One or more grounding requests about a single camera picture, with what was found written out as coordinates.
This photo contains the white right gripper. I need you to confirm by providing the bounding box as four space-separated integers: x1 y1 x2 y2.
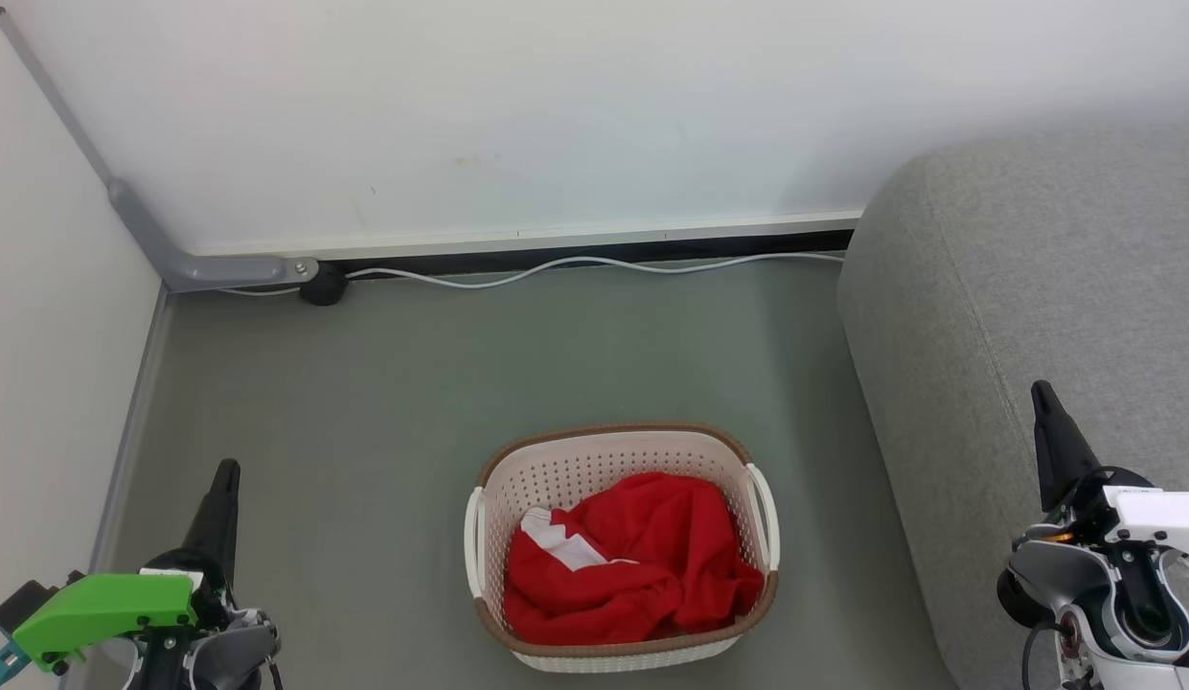
1030 380 1189 566

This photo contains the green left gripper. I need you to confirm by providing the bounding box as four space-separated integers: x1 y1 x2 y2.
12 458 242 674

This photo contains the red garment with white panels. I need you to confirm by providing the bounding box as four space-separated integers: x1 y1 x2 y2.
503 506 696 646

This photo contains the plain red garment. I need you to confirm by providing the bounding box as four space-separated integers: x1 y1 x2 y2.
556 471 766 635

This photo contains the grey fabric sofa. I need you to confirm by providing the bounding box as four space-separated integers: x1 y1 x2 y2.
836 120 1189 690

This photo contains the cream perforated laundry basket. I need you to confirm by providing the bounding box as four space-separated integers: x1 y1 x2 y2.
463 422 782 674

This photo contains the grey wall skirting strip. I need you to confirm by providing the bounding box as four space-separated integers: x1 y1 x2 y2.
86 283 173 576

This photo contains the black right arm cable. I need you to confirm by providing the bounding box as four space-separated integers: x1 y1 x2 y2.
1021 619 1064 690

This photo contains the grey corner cable conduit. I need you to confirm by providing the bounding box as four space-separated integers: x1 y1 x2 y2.
0 0 319 293

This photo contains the round black cable plug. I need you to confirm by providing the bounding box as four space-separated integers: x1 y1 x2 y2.
299 262 350 307

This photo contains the thin white floor cable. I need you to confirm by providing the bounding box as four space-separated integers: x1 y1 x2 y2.
216 251 846 298

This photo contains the silver wall skirting strip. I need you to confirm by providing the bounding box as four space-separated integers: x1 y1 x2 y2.
196 209 863 262

